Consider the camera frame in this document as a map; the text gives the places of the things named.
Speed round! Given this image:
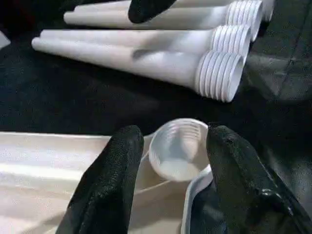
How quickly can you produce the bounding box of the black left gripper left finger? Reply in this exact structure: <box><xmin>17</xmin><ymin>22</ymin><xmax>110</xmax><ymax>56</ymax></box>
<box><xmin>55</xmin><ymin>125</ymin><xmax>144</xmax><ymax>234</ymax></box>

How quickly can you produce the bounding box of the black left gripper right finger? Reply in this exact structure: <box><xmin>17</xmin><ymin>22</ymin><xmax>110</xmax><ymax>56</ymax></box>
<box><xmin>206</xmin><ymin>124</ymin><xmax>312</xmax><ymax>234</ymax></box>

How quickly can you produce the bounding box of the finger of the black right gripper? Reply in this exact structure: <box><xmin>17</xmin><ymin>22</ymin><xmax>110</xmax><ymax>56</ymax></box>
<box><xmin>128</xmin><ymin>0</ymin><xmax>176</xmax><ymax>24</ymax></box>

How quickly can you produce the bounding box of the white plastic table top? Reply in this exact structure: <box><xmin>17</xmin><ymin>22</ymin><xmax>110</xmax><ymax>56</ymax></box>
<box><xmin>0</xmin><ymin>118</ymin><xmax>213</xmax><ymax>234</ymax></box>

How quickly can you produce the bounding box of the white plastic table leg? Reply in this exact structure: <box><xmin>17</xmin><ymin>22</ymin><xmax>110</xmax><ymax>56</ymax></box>
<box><xmin>39</xmin><ymin>25</ymin><xmax>252</xmax><ymax>61</ymax></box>
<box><xmin>31</xmin><ymin>36</ymin><xmax>245</xmax><ymax>102</ymax></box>
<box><xmin>72</xmin><ymin>0</ymin><xmax>274</xmax><ymax>22</ymax></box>
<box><xmin>63</xmin><ymin>1</ymin><xmax>263</xmax><ymax>42</ymax></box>

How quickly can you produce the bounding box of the black plastic mat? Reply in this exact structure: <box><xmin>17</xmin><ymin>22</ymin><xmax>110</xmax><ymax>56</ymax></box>
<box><xmin>0</xmin><ymin>0</ymin><xmax>312</xmax><ymax>234</ymax></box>

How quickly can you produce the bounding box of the white flat board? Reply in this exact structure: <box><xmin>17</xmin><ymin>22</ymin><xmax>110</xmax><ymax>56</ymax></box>
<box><xmin>0</xmin><ymin>31</ymin><xmax>12</xmax><ymax>49</ymax></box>

